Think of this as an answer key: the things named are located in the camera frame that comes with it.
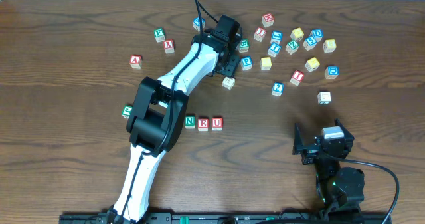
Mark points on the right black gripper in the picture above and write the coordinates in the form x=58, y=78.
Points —
x=312, y=149

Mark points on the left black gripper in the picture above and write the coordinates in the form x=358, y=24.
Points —
x=229, y=68

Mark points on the red U block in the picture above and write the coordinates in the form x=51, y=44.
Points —
x=217, y=124

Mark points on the red E block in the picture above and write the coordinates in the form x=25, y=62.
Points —
x=203, y=124

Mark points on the green N block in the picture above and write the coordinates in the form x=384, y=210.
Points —
x=190, y=122

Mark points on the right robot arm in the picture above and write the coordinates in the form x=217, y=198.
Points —
x=341, y=189

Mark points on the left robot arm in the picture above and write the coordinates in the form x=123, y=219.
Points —
x=158, y=113

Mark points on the green B block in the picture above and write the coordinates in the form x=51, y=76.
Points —
x=244, y=46

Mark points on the blue X block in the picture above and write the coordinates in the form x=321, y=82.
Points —
x=197, y=25

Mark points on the blue P block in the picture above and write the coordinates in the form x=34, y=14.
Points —
x=246, y=63

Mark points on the red I block upper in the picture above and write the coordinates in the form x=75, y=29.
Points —
x=259, y=34

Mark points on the red i block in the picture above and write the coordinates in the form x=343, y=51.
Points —
x=259, y=34
x=297, y=77

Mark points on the plain L block green 7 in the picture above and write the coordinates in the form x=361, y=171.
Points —
x=324, y=98

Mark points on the plain K block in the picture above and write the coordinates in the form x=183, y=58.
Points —
x=228, y=83

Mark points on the red H block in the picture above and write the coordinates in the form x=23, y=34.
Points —
x=268, y=20

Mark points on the yellow S block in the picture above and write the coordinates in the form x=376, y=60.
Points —
x=265, y=63

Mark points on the blue T block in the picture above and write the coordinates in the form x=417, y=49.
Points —
x=274, y=49

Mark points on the blue L block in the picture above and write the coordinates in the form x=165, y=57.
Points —
x=276, y=37

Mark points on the green F block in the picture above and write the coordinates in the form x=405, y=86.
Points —
x=159, y=35

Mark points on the green Z block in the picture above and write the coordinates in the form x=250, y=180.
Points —
x=292, y=47

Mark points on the blue D block lower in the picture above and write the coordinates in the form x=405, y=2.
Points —
x=331, y=72

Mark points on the blue d block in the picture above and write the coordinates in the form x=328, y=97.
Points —
x=331, y=72
x=317, y=34

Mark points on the red I block lower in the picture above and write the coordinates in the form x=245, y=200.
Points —
x=297, y=77

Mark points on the blue 2 block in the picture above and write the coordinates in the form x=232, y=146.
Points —
x=277, y=89

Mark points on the yellow block top right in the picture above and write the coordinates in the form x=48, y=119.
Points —
x=297, y=34

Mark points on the yellow K block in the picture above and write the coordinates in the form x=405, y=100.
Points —
x=312, y=64

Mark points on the blue 5 block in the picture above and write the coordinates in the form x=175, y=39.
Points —
x=309, y=43

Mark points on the blue D block upper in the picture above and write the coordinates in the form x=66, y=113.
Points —
x=317, y=34

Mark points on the red A block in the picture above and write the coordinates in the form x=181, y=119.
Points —
x=136, y=61

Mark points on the yellow B block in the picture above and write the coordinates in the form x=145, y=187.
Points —
x=329, y=45

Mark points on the green J block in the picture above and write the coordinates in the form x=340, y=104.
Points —
x=126, y=112

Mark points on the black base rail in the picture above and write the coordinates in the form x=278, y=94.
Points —
x=169, y=218

